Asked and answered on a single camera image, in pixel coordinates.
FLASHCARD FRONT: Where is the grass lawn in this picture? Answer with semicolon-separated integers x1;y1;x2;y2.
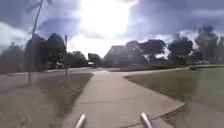
123;66;224;113

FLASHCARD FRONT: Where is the row of dark trees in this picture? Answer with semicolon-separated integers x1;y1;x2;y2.
124;25;224;68

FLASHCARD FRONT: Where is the grey asphalt road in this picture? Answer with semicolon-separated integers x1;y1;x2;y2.
0;67;101;94

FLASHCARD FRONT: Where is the robot's own part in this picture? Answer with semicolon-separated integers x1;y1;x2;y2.
140;112;154;128
75;114;87;128

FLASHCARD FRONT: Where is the pale concrete path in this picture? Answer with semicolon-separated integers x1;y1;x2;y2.
61;68;186;128

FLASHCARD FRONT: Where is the clump of trees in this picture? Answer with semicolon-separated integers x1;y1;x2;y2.
0;32;104;74

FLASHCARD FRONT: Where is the thin sign post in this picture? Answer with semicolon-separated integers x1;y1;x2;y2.
63;34;69;77

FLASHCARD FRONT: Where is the tall leaning utility pole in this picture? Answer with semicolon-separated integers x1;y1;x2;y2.
26;0;46;86

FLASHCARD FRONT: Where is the dry grass verge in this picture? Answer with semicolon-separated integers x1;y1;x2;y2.
0;72;94;128

